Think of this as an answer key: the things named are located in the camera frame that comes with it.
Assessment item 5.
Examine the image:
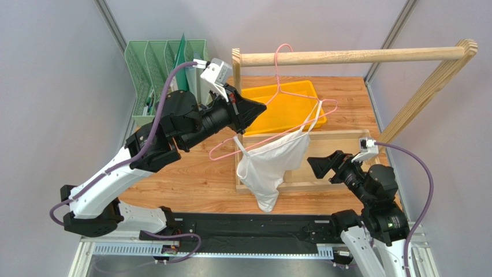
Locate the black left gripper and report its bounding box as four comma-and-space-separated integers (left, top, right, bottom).
180, 84, 267, 152

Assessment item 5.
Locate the white tank top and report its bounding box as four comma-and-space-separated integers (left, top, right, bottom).
234, 102, 322, 213

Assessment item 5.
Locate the pink wire hanger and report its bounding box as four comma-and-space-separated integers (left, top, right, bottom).
208, 43, 339, 162

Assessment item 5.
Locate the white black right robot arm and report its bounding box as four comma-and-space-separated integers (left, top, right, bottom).
307, 150, 412, 276

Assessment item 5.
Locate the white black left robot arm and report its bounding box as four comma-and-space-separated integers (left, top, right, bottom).
60, 84, 267, 237

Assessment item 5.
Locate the yellow plastic tray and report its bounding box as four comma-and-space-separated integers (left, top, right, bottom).
242, 80, 318, 136

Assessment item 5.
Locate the green folder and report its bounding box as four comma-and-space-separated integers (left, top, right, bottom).
171, 33, 189, 92

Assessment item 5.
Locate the green file organizer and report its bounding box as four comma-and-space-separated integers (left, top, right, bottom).
124, 38, 210, 126

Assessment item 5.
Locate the wooden clothes rack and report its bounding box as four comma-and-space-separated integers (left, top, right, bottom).
232, 39, 478, 192

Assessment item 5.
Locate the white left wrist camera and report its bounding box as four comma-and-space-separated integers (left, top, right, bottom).
193, 58, 233, 103

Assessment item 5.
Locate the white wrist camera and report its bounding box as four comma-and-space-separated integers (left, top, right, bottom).
352, 137, 379, 163
193, 58, 233, 103

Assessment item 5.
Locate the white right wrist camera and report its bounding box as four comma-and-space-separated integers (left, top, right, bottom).
352, 137, 379, 163

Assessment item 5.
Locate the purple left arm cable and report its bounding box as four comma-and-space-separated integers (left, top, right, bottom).
49, 61, 202, 265

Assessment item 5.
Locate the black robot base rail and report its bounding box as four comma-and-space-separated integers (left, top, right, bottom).
158, 212, 343, 254

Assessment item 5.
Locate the white slotted cable duct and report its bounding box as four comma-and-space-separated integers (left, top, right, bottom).
92, 242, 334, 260

